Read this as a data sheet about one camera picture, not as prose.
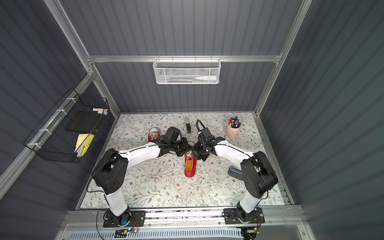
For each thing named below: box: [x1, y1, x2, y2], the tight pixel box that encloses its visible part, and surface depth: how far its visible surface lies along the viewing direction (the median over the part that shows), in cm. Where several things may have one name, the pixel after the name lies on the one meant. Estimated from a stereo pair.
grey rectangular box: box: [227, 165, 244, 181], surface depth 88 cm
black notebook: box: [65, 109, 101, 134], surface depth 79 cm
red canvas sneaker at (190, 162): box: [184, 150, 197, 178], surface depth 88 cm
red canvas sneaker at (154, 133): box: [148, 127, 161, 143], surface depth 105 cm
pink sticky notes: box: [92, 108, 108, 112], surface depth 86 cm
